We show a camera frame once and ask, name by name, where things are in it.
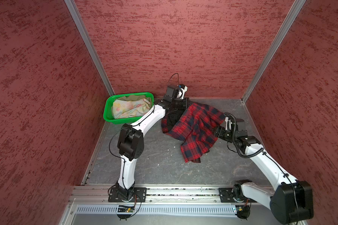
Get olive green garment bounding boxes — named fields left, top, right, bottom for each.
left=118, top=95, right=146, bottom=101

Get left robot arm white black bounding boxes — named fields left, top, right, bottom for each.
left=115, top=98, right=193, bottom=202

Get aluminium corner post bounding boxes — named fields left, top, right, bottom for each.
left=241, top=0, right=306, bottom=104
left=64, top=0, right=115, bottom=96

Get red plaid skirt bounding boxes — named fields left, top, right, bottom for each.
left=161, top=102, right=225, bottom=163

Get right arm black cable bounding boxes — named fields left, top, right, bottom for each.
left=223, top=112, right=300, bottom=225

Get slotted cable duct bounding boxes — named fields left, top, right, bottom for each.
left=75, top=204, right=237, bottom=217

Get left aluminium corner post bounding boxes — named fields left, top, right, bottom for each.
left=64, top=0, right=115, bottom=96

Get aluminium front rail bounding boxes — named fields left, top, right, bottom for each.
left=69, top=185, right=262, bottom=205

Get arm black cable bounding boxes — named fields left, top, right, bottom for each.
left=223, top=112, right=300, bottom=225
left=108, top=72, right=181, bottom=220

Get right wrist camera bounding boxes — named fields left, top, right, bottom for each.
left=225, top=117, right=246, bottom=131

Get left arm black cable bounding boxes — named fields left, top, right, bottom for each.
left=108, top=72, right=181, bottom=220

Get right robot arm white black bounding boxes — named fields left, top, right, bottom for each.
left=213, top=126, right=314, bottom=225

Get right aluminium corner post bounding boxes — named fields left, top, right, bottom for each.
left=241, top=0, right=306, bottom=104

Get green plastic basket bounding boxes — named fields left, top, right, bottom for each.
left=103, top=92, right=154, bottom=124

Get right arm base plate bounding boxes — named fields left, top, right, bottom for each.
left=218, top=187, right=256, bottom=203

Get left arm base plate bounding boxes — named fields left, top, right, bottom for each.
left=108, top=187, right=147, bottom=203

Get pastel floral skirt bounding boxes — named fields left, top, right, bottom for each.
left=112, top=98, right=152, bottom=119

